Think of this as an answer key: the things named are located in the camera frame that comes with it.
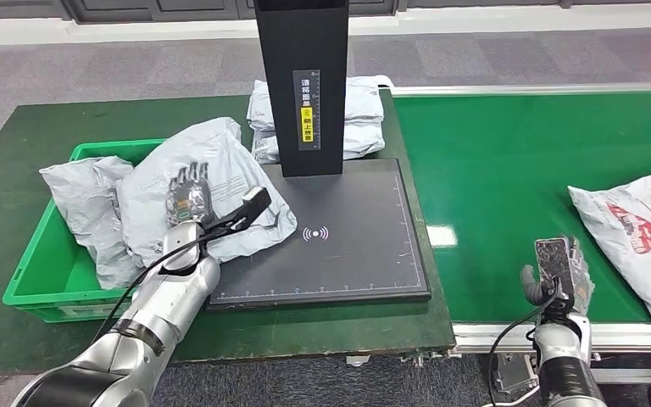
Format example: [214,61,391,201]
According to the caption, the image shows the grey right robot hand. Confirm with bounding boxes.
[519,236,596,317]

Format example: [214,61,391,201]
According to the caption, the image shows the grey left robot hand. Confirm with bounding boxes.
[164,161,218,230]

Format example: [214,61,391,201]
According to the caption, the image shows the white parcel bag red print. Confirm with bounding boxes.
[568,164,651,332]
[117,116,298,270]

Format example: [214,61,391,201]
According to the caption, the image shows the grey parcel red stain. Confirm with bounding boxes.
[39,156,147,290]

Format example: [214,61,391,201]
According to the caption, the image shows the green conveyor belt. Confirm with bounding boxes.
[392,82,651,386]

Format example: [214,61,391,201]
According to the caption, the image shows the black inbound scanner machine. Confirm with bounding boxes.
[207,0,432,310]

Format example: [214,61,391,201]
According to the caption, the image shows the white parcel bag QR label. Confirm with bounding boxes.
[251,120,387,165]

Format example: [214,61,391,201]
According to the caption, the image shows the flat white parcel bag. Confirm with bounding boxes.
[247,77,386,133]

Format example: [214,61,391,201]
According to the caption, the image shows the ruler label sticker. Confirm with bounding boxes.
[292,70,322,152]

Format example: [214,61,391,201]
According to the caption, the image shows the green plastic crate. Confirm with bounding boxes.
[2,138,170,324]

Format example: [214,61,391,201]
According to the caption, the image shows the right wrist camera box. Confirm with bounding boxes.
[534,237,576,304]

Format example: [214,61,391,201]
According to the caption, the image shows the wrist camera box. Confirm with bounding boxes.
[534,237,576,304]
[207,186,273,234]

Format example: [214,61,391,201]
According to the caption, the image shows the black right camera cable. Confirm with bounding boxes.
[487,281,563,407]

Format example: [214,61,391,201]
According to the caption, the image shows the black camera cable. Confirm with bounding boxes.
[92,221,236,343]
[487,281,563,407]

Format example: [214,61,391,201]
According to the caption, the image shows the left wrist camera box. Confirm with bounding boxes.
[207,186,273,234]

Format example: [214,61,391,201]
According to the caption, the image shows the metal conveyor bracket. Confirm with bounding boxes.
[493,354,540,394]

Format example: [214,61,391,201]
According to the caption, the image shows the black left camera cable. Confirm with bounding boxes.
[92,221,236,343]

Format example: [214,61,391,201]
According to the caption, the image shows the white cable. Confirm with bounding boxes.
[480,384,543,407]

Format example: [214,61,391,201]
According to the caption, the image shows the glass partition grey frame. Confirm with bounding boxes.
[0,0,651,24]

